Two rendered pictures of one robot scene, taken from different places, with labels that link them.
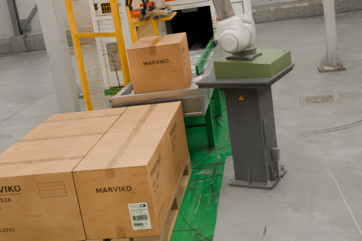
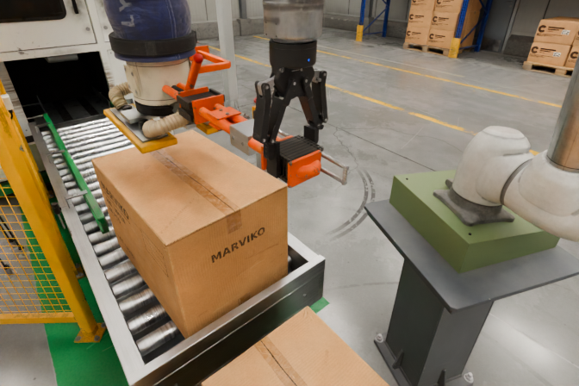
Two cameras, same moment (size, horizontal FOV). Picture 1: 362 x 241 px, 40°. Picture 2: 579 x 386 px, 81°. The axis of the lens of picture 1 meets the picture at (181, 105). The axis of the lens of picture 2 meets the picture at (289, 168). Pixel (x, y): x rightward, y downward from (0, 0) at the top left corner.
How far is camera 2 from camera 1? 3.14 m
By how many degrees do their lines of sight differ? 48
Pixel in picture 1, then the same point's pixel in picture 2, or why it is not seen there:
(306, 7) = not seen: hidden behind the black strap
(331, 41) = (232, 90)
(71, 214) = not seen: outside the picture
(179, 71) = (281, 241)
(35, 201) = not seen: outside the picture
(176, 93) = (285, 289)
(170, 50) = (270, 208)
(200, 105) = (318, 286)
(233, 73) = (497, 257)
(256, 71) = (538, 243)
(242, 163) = (435, 368)
